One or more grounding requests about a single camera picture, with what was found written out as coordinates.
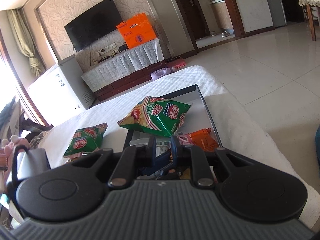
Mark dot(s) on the clear white printed snack packet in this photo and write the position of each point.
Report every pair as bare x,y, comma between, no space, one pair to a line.
162,145

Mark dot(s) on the white chest freezer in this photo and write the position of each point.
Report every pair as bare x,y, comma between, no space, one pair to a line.
62,85

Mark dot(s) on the pink small candy packet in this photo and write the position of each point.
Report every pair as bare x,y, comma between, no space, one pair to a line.
184,139

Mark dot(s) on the purple detergent bottle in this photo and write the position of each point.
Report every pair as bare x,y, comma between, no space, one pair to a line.
161,73

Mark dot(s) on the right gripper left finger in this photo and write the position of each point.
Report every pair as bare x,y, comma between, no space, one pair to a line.
131,160

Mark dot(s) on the small green shrimp chips bag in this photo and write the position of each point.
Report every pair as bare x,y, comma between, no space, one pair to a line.
86,141

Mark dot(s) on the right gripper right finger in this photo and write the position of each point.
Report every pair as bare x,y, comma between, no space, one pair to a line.
195,158

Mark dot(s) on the white lace cabinet cloth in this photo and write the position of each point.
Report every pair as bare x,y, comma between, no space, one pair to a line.
123,64

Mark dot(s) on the large shrimp chips bag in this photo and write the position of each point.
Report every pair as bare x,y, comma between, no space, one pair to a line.
156,116

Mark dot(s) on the grey refrigerator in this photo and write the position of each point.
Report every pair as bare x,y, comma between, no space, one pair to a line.
277,13

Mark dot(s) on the beige tied curtain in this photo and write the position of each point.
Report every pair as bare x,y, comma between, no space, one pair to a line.
24,41

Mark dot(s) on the orange snack packet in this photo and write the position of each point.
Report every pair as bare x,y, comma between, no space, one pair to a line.
203,139

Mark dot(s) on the black wall television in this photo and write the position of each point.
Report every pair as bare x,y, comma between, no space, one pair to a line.
93,24

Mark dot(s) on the dining table with lace cloth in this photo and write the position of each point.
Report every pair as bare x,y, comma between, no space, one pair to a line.
309,4

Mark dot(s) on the orange gift box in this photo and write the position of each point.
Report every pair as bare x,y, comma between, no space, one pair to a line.
137,30

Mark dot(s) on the dark grey tray box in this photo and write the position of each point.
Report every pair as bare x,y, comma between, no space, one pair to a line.
198,116

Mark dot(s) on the dark red TV cabinet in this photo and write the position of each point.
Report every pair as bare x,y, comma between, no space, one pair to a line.
130,81

